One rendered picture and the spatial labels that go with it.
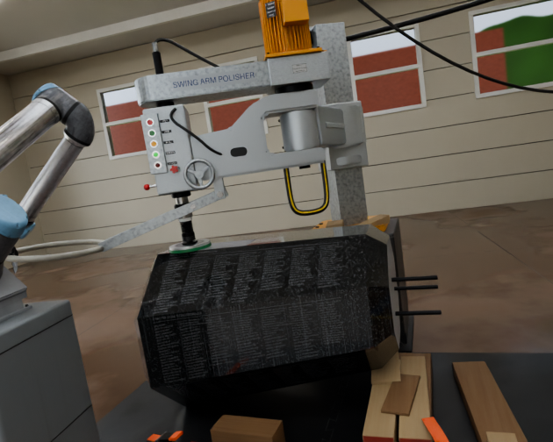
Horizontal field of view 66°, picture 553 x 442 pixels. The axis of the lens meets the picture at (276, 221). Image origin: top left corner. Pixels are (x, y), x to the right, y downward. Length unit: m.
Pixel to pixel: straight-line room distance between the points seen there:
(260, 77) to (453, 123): 6.38
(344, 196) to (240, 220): 5.94
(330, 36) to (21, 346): 2.31
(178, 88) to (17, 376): 1.37
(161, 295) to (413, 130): 6.67
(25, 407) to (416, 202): 7.36
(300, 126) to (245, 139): 0.28
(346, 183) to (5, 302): 1.96
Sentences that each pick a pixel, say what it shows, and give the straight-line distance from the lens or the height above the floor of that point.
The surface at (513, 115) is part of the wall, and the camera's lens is 8.55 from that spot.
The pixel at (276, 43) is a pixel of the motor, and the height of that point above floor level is 1.82.
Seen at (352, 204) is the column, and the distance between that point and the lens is 2.82.
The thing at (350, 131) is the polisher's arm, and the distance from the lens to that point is 2.75.
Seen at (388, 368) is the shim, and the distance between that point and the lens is 2.20.
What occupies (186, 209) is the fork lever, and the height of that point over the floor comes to 1.08.
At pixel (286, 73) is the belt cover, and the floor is 1.67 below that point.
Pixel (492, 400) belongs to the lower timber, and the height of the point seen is 0.08.
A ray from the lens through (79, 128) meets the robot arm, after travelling 1.97.
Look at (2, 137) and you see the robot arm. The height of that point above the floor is 1.47.
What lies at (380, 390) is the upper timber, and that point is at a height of 0.20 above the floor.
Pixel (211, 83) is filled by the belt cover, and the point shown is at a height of 1.66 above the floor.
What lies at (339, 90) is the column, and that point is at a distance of 2.84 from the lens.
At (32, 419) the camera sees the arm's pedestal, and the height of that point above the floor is 0.54.
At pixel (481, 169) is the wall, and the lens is 8.40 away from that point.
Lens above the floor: 1.22
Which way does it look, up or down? 7 degrees down
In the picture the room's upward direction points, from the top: 8 degrees counter-clockwise
